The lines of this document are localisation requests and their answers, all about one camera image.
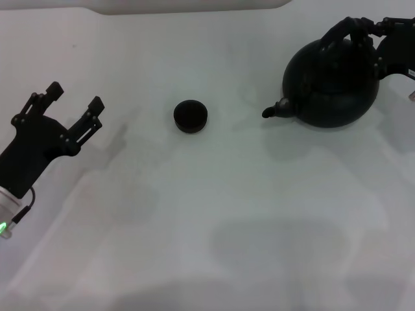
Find small dark teacup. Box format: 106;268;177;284
173;99;209;134

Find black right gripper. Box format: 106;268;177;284
320;16;415;80

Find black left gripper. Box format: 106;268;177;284
0;81;106;200

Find black round teapot with handle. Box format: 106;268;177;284
261;37;380;129

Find black cable with metal plug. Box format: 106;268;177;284
11;187;36;225

